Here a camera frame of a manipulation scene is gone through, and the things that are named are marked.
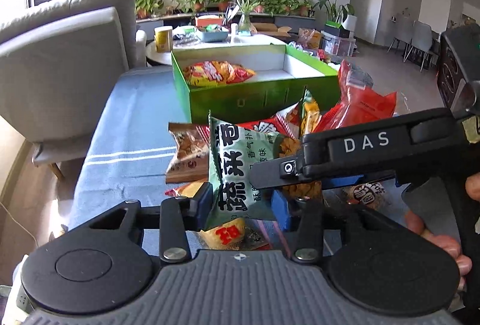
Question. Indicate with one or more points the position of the white round coffee table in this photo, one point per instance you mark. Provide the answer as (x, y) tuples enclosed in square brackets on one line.
[(225, 47)]

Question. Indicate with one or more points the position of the light blue basket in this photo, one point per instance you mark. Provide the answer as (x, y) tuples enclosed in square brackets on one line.
[(212, 35)]

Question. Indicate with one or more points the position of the brown white snack packet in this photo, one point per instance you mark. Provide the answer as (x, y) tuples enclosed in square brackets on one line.
[(365, 193)]

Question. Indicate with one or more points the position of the yellow green snack packet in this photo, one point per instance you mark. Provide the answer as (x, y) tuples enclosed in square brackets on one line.
[(309, 114)]

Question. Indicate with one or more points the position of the white power strip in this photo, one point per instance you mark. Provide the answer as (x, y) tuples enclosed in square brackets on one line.
[(20, 298)]

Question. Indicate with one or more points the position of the yellow can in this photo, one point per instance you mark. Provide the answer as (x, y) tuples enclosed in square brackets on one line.
[(164, 39)]

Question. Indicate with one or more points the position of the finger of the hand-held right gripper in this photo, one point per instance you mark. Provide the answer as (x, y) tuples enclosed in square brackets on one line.
[(270, 174)]

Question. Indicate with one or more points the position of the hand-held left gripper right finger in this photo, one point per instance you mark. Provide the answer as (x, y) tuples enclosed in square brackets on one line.
[(281, 212)]

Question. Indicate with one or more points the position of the red orange snack packet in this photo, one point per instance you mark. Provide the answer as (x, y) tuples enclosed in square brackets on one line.
[(213, 73)]

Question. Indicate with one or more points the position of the small white bottle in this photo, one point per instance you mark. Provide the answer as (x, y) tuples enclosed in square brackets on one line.
[(234, 29)]

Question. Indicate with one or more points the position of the large-leaf plant in white pot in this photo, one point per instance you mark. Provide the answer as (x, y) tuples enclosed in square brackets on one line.
[(343, 15)]

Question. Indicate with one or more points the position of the green and black box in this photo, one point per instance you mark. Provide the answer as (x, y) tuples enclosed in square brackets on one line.
[(337, 30)]

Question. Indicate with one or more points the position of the orange box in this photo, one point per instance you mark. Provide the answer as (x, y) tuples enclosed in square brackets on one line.
[(208, 21)]

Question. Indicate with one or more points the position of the large red snack packet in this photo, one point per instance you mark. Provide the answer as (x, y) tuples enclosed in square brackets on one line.
[(360, 103)]

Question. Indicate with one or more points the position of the dark television console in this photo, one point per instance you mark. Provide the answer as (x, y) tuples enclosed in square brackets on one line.
[(176, 19)]

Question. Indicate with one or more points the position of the clear storage bin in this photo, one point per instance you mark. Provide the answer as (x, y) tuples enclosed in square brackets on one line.
[(337, 47)]

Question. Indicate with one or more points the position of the green cardboard box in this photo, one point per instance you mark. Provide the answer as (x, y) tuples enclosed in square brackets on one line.
[(255, 99)]

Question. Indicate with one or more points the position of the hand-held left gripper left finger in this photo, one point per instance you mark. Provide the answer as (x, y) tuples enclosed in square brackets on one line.
[(205, 203)]

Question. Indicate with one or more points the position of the grey dining chair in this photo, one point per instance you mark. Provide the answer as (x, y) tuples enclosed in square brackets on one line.
[(401, 34), (422, 39)]

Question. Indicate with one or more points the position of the red printed snack packet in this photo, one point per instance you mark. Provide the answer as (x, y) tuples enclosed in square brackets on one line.
[(262, 126)]

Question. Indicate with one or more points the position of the person's right hand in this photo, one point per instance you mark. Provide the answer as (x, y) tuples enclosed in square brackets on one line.
[(446, 248)]

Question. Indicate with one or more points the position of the orange paper bag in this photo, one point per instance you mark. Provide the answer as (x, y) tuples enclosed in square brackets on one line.
[(311, 39)]

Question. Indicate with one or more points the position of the glass vase with plant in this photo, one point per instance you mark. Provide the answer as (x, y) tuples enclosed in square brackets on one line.
[(244, 22)]

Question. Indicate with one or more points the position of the open cardboard box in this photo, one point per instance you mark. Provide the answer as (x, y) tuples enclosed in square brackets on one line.
[(273, 30)]

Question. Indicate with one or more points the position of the green cracker snack packet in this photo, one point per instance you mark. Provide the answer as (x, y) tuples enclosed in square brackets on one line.
[(240, 159)]

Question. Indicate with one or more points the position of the grey lounge chair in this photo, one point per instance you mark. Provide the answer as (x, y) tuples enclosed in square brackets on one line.
[(63, 84)]

